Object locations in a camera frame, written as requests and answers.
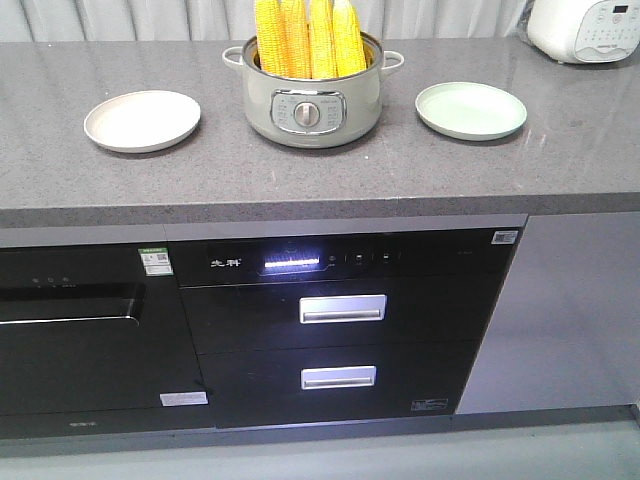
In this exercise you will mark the black disinfection cabinet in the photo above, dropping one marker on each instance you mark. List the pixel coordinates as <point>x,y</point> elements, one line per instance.
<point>241,298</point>

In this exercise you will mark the yellow corn cob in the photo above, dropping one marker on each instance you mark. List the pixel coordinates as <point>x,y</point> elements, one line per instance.
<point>271,37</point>
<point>323,62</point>
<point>348,44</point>
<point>294,15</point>

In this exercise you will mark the silver drawer handle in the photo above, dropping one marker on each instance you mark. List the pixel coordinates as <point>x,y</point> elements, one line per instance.
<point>342,309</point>
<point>338,377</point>

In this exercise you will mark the white round plate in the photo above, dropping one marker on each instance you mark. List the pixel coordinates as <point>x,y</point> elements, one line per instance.
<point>142,121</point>

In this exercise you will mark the white rice cooker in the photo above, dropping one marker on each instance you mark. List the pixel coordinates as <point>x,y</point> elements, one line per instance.
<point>584,32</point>

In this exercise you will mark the green round plate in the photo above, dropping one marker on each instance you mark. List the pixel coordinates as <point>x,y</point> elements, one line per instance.
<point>470,111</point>

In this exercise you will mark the lower silver drawer handle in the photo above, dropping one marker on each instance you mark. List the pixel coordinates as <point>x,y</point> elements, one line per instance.
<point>338,377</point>

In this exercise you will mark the black built-in dishwasher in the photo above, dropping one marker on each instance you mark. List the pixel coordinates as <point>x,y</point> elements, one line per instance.
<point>94,340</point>

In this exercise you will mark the white pleated curtain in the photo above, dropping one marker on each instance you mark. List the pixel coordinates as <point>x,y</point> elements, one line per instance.
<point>142,20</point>

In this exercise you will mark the upper silver drawer handle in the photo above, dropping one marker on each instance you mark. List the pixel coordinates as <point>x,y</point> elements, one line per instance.
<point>342,309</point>

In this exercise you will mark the grey cabinet door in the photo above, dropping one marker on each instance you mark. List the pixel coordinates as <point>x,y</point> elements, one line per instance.
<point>565,330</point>

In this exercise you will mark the green electric cooking pot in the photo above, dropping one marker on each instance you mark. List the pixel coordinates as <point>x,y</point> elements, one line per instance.
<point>310,113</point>

